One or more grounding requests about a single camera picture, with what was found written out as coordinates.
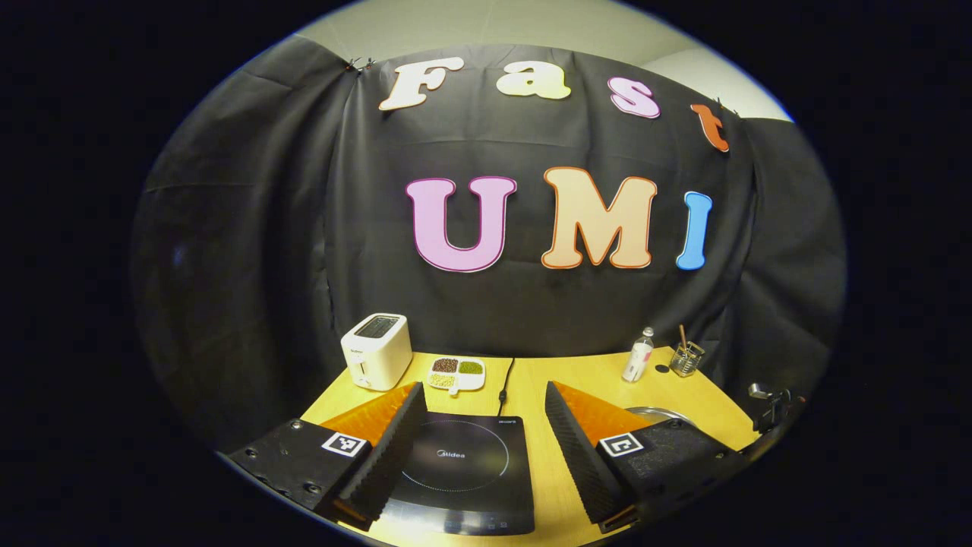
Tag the black induction cooktop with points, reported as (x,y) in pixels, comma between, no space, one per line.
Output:
(463,456)

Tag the white divided dish of beans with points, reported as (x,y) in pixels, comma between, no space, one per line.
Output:
(456,374)

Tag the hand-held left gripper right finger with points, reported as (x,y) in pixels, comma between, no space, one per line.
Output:
(581,456)

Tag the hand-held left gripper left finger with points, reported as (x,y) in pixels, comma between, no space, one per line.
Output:
(395,448)

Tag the clear bottle with red label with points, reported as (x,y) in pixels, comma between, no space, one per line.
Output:
(638,361)

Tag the white toaster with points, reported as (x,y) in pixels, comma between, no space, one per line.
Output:
(376,357)

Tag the clear glass measuring cup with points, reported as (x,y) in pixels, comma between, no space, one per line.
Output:
(686,361)

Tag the black backdrop clip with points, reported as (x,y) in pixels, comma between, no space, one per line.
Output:
(361,64)

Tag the wooden stick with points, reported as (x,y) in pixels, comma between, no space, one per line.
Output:
(683,338)

